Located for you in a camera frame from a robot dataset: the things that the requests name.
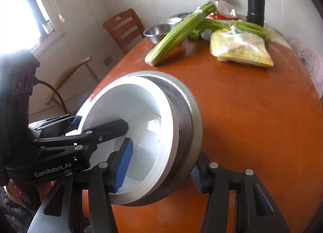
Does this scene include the steel basin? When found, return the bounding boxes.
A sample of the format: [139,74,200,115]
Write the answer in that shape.
[143,23,182,45]

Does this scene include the large red instant noodle bowl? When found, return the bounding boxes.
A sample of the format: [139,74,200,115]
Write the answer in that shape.
[79,76,180,204]

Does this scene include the red snack packet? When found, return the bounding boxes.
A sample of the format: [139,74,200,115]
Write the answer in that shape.
[206,13,239,21]

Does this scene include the white plastic bag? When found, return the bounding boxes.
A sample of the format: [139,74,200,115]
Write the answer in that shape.
[217,0,239,16]

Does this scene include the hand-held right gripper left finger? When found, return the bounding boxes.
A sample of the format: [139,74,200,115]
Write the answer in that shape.
[26,138,134,233]

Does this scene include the dark floral clothing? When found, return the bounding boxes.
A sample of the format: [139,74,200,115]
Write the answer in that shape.
[0,188,33,233]

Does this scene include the thick celery bunch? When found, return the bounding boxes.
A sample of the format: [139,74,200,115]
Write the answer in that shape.
[145,1,217,67]

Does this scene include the black cable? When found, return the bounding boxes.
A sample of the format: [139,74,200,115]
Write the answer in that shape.
[31,78,68,115]

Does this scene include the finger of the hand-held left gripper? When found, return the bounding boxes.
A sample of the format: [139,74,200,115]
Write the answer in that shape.
[28,114,83,137]
[31,119,129,148]

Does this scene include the shiny steel bowl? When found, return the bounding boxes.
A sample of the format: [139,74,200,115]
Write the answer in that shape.
[111,70,203,207]

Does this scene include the person's left hand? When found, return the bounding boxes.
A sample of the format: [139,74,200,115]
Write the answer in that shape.
[4,179,52,208]

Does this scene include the yellow noodles in plastic bag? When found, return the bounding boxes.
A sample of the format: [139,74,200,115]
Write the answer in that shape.
[210,25,274,67]

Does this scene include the brown slatted wooden chair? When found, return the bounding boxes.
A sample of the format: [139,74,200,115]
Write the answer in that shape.
[102,8,145,55]

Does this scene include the window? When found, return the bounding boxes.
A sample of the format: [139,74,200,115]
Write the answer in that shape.
[0,0,66,57]

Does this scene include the black thermos bottle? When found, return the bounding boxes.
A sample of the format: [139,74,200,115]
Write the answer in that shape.
[246,0,265,28]

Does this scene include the light wooden armchair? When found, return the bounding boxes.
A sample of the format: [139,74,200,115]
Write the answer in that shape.
[45,57,100,112]

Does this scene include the pale purple cloth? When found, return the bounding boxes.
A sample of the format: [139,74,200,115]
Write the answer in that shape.
[289,39,323,107]

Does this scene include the dark patterned bowl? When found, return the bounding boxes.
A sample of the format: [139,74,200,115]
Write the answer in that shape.
[168,12,200,23]

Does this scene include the thin green celery bunch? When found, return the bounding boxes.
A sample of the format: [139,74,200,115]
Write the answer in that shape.
[195,18,272,43]

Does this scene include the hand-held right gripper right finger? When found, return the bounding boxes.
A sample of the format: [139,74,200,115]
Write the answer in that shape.
[191,153,290,233]

